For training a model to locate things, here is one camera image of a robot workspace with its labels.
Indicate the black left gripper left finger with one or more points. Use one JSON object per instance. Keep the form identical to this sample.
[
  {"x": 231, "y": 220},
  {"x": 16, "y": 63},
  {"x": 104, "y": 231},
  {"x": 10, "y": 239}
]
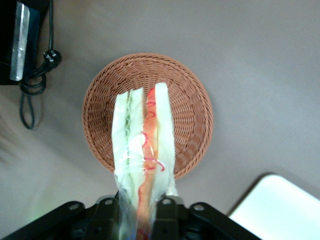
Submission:
[{"x": 106, "y": 222}]

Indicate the plastic-wrapped white bread sandwich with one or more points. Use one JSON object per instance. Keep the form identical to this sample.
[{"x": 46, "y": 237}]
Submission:
[{"x": 135, "y": 140}]

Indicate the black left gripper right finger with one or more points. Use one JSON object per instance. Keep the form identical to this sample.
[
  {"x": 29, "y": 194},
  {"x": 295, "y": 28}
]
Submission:
[{"x": 168, "y": 222}]

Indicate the cream plastic tray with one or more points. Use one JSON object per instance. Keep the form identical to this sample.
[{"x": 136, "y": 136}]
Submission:
[{"x": 280, "y": 212}]

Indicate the black appliance with metal bar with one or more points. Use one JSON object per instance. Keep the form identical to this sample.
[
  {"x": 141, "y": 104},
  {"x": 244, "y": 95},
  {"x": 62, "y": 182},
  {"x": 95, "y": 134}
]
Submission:
[{"x": 7, "y": 37}]

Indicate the round brown wicker basket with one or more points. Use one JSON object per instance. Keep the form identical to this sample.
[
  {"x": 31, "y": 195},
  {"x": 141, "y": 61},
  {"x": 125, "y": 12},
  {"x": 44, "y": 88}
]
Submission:
[{"x": 190, "y": 112}]

